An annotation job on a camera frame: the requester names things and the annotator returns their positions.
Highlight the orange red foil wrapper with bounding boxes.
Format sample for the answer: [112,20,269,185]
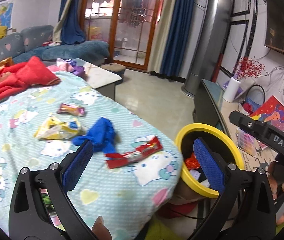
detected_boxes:
[184,153,201,171]

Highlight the yellow snack bag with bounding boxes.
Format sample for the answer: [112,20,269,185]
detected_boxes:
[34,114,82,140]

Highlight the red snack wrapper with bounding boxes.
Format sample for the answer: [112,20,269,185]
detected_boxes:
[105,136,163,170]

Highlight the blue plastic bag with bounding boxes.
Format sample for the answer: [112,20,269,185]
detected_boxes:
[71,117,116,153]

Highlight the purple orange candy wrapper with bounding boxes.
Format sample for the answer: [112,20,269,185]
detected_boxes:
[56,103,86,116]

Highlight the white purple plastic wrapper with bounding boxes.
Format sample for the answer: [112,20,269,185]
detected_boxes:
[189,170,210,188]

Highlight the yellow rim trash bin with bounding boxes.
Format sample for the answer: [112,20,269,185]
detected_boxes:
[175,123,245,198]

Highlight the colourful painting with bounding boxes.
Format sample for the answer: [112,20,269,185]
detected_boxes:
[250,96,284,132]

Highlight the white paper towel roll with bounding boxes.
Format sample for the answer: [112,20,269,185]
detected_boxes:
[223,77,241,102]

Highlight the dark tv cabinet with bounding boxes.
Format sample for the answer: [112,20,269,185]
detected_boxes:
[192,80,277,171]

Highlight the hello kitty blanket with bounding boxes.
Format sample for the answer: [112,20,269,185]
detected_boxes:
[0,71,183,239]

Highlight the red berry branches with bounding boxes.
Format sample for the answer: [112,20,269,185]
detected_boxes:
[233,57,265,81]

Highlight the red blanket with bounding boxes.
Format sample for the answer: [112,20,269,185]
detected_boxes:
[0,56,61,101]

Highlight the white coffee table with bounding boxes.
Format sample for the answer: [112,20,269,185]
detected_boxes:
[75,59,122,101]

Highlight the silver tower air conditioner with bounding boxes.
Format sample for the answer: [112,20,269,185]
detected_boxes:
[182,0,231,98]

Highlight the purple pink toys pile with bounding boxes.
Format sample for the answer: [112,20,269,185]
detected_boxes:
[47,58,85,78]

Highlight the brown cushioned stool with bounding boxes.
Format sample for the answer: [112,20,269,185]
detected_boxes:
[101,62,126,85]

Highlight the blue sofa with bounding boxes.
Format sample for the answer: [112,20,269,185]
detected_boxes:
[0,25,109,66]

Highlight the blue curtain right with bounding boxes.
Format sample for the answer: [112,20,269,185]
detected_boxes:
[160,0,195,77]

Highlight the blue curtain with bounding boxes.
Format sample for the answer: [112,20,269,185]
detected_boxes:
[160,0,195,77]
[53,0,86,44]

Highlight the blue curtain left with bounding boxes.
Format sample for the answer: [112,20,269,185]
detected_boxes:
[53,0,86,44]

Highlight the wooden glass door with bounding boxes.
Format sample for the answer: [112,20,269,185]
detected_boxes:
[79,0,163,72]

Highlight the black cable loop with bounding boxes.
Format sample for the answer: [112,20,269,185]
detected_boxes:
[244,84,266,106]

